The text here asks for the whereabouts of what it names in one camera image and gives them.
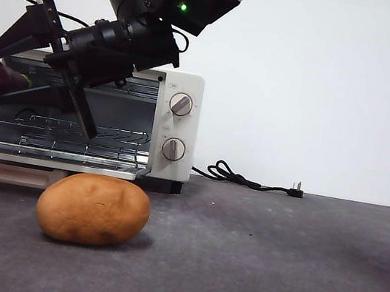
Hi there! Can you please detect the glass oven door with handle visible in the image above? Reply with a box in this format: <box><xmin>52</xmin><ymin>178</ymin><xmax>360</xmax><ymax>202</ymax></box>
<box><xmin>0</xmin><ymin>118</ymin><xmax>155</xmax><ymax>208</ymax></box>

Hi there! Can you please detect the round temperature oven knob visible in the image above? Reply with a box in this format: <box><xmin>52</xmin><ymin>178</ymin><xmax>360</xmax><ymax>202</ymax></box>
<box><xmin>167</xmin><ymin>90</ymin><xmax>194</xmax><ymax>119</ymax></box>

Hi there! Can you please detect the white Toshiba toaster oven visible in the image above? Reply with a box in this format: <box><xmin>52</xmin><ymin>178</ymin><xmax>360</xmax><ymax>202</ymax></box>
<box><xmin>0</xmin><ymin>41</ymin><xmax>207</xmax><ymax>197</ymax></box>

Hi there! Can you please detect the round timer oven knob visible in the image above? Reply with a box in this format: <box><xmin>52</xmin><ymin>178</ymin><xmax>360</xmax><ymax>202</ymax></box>
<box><xmin>160</xmin><ymin>135</ymin><xmax>188</xmax><ymax>163</ymax></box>

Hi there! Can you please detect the brown potato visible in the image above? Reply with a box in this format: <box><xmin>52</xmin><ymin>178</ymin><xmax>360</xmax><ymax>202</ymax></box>
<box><xmin>31</xmin><ymin>165</ymin><xmax>156</xmax><ymax>256</ymax></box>

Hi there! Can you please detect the black power cable with plug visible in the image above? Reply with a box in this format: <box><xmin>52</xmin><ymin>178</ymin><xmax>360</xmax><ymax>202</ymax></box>
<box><xmin>188</xmin><ymin>155</ymin><xmax>307</xmax><ymax>200</ymax></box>

